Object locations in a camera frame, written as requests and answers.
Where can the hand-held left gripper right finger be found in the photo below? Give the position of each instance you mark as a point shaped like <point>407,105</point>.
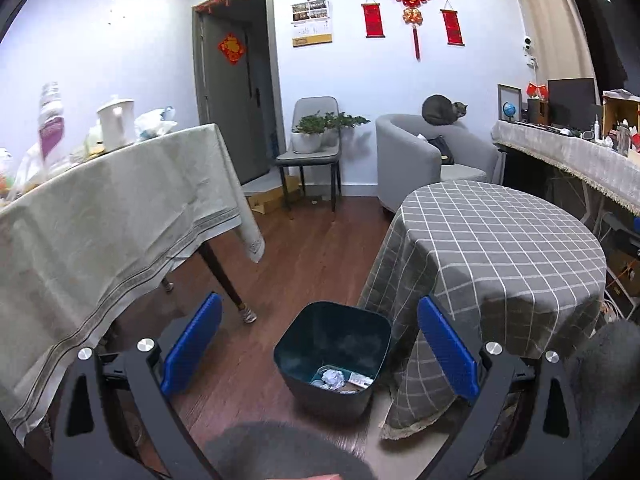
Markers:
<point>447,347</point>

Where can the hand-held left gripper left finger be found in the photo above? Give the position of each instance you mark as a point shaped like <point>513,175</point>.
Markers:
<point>192,345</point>

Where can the dark teal trash bin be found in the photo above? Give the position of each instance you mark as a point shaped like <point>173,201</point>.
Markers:
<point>300,355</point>

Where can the white paper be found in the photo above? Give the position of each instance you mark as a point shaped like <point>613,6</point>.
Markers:
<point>332,379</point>

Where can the round table grey checkered tablecloth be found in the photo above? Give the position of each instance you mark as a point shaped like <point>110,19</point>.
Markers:
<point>500,250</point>

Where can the dining table beige tablecloth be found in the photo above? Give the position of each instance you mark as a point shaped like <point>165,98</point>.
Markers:
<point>100,220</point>

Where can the flat cardboard box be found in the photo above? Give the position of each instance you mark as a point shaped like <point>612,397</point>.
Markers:
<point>270,202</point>

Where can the person's grey fleece right leg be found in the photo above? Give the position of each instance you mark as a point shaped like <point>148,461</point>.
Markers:
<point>610,390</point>

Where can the grey armchair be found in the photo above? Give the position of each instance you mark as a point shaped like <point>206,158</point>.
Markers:
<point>405,170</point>

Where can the black handbag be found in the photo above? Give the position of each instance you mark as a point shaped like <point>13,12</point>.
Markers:
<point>444,152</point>

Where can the grey dining chair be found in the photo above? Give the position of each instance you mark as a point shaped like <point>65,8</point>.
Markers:
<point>310,160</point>

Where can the white plastic bag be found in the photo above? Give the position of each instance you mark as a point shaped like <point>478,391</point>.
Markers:
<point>155,125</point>

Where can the long desk beige cloth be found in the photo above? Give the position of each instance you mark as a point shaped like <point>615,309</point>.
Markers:
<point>565,155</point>

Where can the grey door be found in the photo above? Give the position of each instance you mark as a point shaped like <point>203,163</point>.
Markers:
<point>235,120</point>

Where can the white pitcher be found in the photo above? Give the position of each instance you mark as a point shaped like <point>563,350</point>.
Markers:
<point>117,122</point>

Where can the grey cat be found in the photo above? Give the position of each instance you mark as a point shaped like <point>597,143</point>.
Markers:
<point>440,110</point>

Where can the crumpled clear plastic bag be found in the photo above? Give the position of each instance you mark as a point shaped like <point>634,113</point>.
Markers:
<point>22,172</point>

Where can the small blue globe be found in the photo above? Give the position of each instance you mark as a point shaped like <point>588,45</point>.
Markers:
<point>509,110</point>

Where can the clear bottle purple label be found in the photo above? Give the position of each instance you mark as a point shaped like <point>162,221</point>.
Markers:
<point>51,130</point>

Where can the small red flags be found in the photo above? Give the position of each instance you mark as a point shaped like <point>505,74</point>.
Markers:
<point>536,90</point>

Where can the black monitor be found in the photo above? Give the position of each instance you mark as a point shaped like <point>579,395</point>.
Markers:
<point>572,102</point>

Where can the open cardboard box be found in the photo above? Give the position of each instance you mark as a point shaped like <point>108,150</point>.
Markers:
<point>620,110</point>

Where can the red diamond door decoration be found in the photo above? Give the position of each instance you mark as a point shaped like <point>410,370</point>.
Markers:
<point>231,49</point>

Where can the red hanging scroll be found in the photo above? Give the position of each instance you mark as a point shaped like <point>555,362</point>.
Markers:
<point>452,25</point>
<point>373,20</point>

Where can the beige curtain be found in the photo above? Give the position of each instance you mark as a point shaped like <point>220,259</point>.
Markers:
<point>550,25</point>

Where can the picture frame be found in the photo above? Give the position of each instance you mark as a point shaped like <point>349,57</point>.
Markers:
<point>507,92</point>

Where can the white security camera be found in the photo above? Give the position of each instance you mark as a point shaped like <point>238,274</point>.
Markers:
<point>529,50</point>

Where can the wall calendar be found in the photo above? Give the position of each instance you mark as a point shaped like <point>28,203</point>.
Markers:
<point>311,22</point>

